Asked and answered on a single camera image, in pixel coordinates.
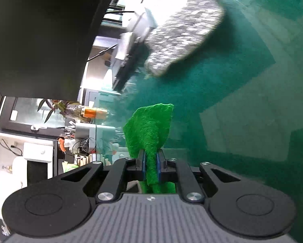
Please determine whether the black computer monitor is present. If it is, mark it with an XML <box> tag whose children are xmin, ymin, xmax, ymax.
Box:
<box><xmin>0</xmin><ymin>0</ymin><xmax>123</xmax><ymax>101</ymax></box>

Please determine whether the grey speckled knitted mat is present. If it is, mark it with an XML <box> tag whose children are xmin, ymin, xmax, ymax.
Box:
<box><xmin>144</xmin><ymin>0</ymin><xmax>226</xmax><ymax>78</ymax></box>

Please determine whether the grey box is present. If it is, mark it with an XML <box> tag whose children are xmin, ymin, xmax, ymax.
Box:
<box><xmin>75</xmin><ymin>122</ymin><xmax>97</xmax><ymax>140</ymax></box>

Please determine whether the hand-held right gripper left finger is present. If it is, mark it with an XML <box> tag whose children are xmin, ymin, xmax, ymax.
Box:
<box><xmin>61</xmin><ymin>149</ymin><xmax>146</xmax><ymax>203</ymax></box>

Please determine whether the green cleaning cloth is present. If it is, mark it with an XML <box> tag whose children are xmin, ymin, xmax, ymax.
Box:
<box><xmin>123</xmin><ymin>103</ymin><xmax>176</xmax><ymax>194</ymax></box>

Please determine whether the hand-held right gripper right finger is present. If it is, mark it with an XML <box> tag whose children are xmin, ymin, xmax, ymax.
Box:
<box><xmin>156</xmin><ymin>149</ymin><xmax>242</xmax><ymax>203</ymax></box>

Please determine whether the potted green plant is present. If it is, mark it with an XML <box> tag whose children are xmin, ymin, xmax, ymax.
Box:
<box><xmin>37</xmin><ymin>98</ymin><xmax>81</xmax><ymax>123</ymax></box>

